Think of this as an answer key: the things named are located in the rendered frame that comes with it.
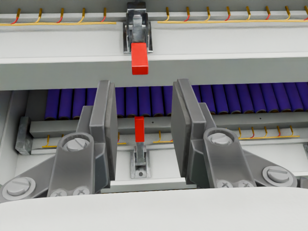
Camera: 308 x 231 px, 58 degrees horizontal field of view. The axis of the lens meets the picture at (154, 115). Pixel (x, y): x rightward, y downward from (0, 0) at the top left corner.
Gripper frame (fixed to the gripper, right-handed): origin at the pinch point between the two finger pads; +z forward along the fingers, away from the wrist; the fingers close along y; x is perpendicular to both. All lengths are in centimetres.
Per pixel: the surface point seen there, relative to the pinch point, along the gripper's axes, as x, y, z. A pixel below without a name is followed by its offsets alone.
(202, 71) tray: -4.2, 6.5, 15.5
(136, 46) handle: -0.1, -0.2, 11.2
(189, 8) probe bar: 1.2, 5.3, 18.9
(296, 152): -20.3, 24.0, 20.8
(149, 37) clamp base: -1.0, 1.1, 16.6
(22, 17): 0.5, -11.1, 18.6
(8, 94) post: -11.4, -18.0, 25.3
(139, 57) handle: -0.4, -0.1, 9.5
